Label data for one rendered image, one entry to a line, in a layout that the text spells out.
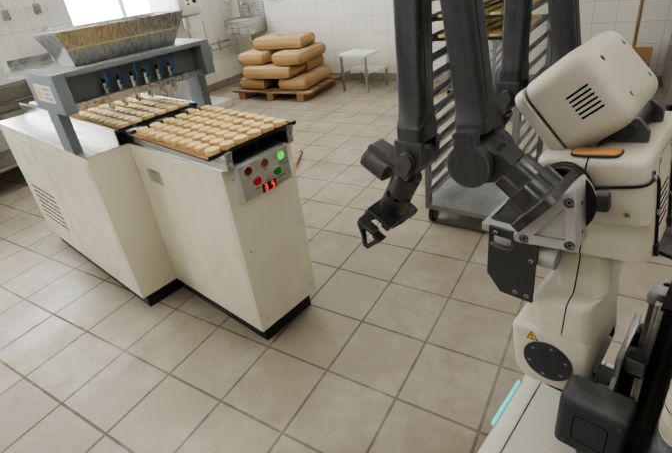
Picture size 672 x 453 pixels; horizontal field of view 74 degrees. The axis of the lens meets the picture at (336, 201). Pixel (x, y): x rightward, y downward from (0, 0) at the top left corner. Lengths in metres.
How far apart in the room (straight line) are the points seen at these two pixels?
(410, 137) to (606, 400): 0.64
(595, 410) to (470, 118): 0.62
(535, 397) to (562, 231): 0.79
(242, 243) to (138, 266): 0.76
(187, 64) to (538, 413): 2.03
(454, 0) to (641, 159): 0.38
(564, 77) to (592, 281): 0.42
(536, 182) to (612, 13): 4.62
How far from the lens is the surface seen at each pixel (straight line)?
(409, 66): 0.80
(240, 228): 1.71
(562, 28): 1.15
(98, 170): 2.16
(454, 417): 1.77
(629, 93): 0.86
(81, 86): 2.19
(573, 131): 0.86
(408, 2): 0.79
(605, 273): 1.02
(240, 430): 1.83
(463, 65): 0.75
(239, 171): 1.61
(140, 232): 2.32
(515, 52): 1.19
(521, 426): 1.43
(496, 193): 2.74
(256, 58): 5.87
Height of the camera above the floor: 1.43
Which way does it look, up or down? 28 degrees down
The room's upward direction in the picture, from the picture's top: 8 degrees counter-clockwise
